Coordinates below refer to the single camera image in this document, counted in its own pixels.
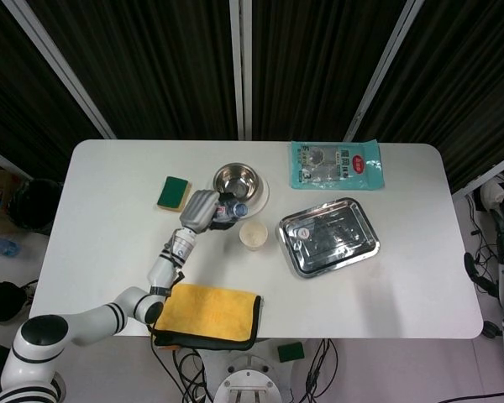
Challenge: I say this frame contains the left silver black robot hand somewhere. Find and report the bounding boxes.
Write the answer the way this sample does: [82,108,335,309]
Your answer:
[178,188,248,235]

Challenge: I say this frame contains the clear plastic water bottle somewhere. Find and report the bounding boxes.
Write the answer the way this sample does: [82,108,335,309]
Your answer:
[213,200,251,223]

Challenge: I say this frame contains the white paper cup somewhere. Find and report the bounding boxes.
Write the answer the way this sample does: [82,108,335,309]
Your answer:
[239,221,268,252]

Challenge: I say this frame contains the green yellow sponge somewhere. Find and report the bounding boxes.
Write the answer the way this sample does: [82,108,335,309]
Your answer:
[155,175,193,214]

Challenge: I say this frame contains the stainless steel bowl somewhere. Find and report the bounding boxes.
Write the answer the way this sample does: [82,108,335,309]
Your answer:
[213,162,261,202]

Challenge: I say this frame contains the white round plate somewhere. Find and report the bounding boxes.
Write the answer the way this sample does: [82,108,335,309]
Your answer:
[234,175,270,219]

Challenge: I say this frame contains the white black background robot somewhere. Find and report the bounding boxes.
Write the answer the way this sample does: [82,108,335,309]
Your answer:
[480,167,504,211]

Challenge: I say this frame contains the yellow black-edged microfiber towel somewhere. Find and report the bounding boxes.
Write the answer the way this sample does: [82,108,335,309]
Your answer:
[150,283,262,352]

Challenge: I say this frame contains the stainless steel tray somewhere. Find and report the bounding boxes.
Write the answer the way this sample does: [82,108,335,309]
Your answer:
[277,196,381,279]

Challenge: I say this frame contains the black pleated curtain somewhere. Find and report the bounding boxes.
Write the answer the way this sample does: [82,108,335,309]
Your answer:
[0,0,110,169]
[251,0,408,142]
[24,0,240,142]
[360,0,504,190]

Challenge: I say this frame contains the black bag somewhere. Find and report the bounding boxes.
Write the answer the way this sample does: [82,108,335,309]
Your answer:
[6,178,64,230]

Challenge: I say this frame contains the teal packaged dishcloth bag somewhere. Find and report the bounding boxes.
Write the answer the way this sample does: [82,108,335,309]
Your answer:
[288,139,386,191]

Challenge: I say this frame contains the small dark green sponge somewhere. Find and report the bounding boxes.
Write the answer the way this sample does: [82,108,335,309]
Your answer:
[276,342,306,364]

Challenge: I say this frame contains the white partition frame rail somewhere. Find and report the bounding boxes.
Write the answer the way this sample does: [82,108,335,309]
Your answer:
[451,146,504,196]
[0,142,30,177]

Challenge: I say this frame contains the black floor cable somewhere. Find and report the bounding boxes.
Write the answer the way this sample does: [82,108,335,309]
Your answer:
[171,348,213,403]
[428,390,504,403]
[304,338,339,403]

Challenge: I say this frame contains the white partition post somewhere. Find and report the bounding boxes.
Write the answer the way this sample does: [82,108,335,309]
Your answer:
[2,0,118,139]
[344,0,425,135]
[228,0,254,142]

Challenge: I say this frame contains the grey round robot pedestal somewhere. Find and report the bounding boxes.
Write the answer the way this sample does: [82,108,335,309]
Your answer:
[213,352,293,403]

